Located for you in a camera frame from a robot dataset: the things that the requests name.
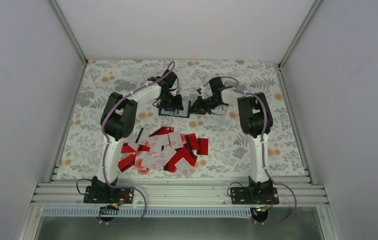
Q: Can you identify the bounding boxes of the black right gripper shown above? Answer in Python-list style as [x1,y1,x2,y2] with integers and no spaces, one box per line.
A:
[188,95,223,115]

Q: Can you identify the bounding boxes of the black card holder wallet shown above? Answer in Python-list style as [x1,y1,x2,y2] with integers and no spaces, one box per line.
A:
[158,100,191,118]

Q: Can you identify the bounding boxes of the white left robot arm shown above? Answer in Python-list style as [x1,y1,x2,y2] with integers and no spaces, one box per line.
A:
[92,69,185,203]

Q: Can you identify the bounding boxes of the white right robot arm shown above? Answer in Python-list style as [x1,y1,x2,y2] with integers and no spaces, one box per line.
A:
[189,77,274,204]

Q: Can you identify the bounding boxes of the red card centre right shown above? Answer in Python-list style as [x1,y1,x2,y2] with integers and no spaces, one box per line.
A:
[184,133,200,151]

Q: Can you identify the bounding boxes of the red card far right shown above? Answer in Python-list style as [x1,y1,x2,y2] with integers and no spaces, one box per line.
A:
[197,138,209,156]

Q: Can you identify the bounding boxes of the white floral card centre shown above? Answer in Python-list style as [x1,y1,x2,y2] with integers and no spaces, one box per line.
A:
[149,134,170,154]

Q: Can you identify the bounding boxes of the red card lower right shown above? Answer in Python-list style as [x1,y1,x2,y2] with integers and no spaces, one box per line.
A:
[163,146,198,173]

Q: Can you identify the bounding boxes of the floral patterned table mat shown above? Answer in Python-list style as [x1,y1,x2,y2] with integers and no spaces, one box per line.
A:
[56,59,305,180]

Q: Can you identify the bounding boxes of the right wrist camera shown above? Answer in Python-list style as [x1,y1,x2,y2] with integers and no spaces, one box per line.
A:
[197,85,209,99]

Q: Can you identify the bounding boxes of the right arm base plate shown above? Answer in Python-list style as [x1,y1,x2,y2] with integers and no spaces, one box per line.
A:
[229,186,280,205]

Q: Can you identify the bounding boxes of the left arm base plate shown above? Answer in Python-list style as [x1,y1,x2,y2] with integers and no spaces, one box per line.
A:
[83,186,134,204]

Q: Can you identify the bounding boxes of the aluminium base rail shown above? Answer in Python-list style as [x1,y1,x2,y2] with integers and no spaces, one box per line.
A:
[31,177,329,207]

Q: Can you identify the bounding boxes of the aluminium frame post right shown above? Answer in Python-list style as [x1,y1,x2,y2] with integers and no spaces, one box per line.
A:
[277,0,323,70]

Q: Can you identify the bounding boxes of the slotted cable duct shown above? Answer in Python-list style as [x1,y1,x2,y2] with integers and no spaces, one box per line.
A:
[41,206,252,219]

